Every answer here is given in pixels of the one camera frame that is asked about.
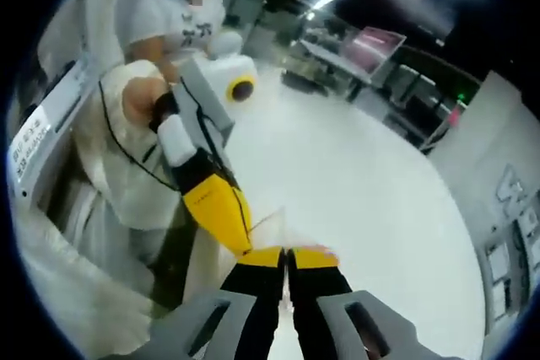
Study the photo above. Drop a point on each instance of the white crumpled cloth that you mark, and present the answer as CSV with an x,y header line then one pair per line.
x,y
76,275

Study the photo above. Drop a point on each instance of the row of white storage bins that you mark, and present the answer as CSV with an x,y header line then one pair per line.
x,y
500,263

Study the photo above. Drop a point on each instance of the person's left hand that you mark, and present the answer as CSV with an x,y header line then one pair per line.
x,y
141,98

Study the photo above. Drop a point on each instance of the grey background table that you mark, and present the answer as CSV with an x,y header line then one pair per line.
x,y
325,52

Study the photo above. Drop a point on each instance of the person's torso in white shirt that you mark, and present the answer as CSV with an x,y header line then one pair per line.
x,y
160,10

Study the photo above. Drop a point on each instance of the white cabinet with label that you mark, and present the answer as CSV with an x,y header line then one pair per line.
x,y
50,124

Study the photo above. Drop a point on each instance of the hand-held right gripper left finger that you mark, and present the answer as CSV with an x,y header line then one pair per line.
x,y
228,326

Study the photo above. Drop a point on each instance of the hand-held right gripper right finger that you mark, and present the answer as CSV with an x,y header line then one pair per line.
x,y
333,326

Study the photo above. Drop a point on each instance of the clear resealable bag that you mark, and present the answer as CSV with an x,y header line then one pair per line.
x,y
314,249

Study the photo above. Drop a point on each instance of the laptop with pink screen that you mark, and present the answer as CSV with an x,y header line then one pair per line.
x,y
375,50

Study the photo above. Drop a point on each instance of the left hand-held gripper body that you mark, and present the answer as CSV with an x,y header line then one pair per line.
x,y
211,82

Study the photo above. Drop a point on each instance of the grey shelf unit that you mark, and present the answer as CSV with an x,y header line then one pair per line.
x,y
485,275

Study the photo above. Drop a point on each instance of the white hanging cloth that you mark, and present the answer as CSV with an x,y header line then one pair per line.
x,y
84,14

